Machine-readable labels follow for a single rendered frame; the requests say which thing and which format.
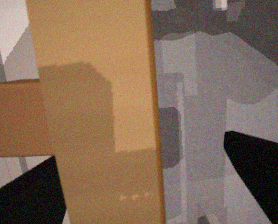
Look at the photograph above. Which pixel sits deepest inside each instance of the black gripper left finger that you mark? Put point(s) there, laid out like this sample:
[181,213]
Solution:
[35,197]

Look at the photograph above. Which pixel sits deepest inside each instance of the tan block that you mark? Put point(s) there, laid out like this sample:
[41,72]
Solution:
[24,130]

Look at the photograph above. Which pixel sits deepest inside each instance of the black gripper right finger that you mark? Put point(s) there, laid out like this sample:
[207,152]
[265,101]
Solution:
[256,162]

